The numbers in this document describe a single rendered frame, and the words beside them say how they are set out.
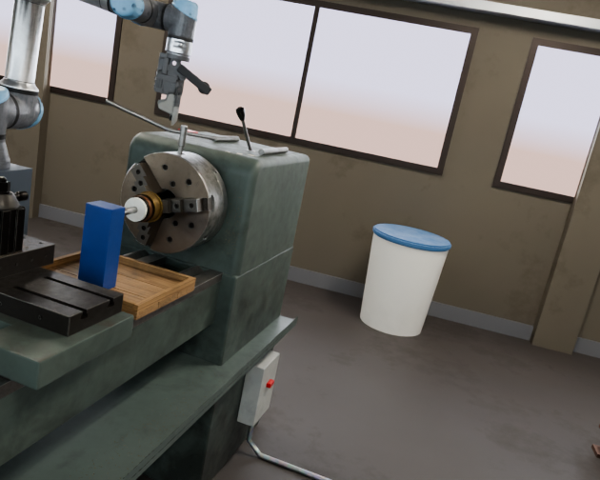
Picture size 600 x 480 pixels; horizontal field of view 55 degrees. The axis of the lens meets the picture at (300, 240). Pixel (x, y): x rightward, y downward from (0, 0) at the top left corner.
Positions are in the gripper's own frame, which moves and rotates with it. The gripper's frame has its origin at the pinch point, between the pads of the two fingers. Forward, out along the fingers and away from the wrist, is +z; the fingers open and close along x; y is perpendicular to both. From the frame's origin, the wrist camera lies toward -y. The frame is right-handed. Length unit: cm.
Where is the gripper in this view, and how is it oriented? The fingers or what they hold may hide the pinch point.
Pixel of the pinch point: (172, 124)
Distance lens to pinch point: 182.8
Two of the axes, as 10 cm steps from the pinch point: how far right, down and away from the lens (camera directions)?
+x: 2.4, 2.9, -9.2
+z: -2.2, 9.4, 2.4
